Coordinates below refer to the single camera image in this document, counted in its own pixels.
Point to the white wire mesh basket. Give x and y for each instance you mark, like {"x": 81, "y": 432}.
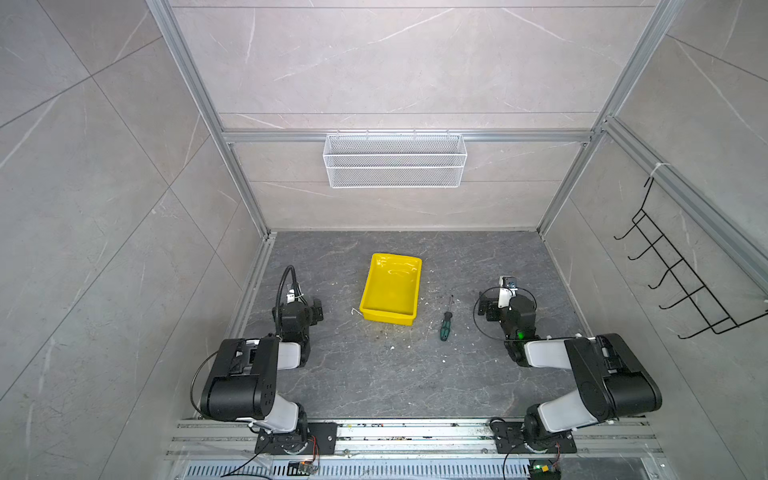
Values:
{"x": 410, "y": 160}

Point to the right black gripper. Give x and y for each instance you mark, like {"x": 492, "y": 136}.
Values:
{"x": 487, "y": 307}

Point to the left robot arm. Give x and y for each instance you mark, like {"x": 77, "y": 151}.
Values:
{"x": 241, "y": 385}

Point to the aluminium frame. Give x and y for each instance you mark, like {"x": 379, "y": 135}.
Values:
{"x": 742, "y": 251}

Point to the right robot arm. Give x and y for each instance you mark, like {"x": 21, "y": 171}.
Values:
{"x": 610, "y": 381}

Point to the yellow plastic bin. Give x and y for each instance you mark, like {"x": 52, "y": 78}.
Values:
{"x": 391, "y": 293}

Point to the black wire hook rack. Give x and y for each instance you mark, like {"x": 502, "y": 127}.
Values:
{"x": 679, "y": 271}

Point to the green black handled screwdriver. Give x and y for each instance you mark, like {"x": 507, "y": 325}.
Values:
{"x": 445, "y": 328}

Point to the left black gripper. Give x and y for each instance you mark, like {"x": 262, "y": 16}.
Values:
{"x": 315, "y": 310}

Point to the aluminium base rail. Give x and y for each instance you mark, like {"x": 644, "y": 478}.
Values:
{"x": 446, "y": 448}

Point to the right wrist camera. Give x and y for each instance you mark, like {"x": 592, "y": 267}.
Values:
{"x": 507, "y": 285}

